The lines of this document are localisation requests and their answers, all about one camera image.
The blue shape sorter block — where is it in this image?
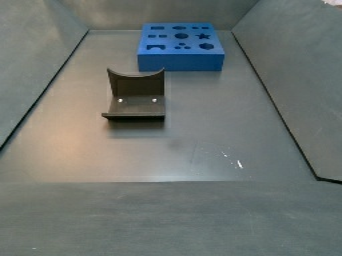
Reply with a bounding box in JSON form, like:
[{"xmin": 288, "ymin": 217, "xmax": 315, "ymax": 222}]
[{"xmin": 136, "ymin": 23, "xmax": 224, "ymax": 71}]

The black curved holder bracket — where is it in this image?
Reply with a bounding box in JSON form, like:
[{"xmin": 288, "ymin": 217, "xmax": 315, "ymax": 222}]
[{"xmin": 101, "ymin": 69, "xmax": 165, "ymax": 120}]

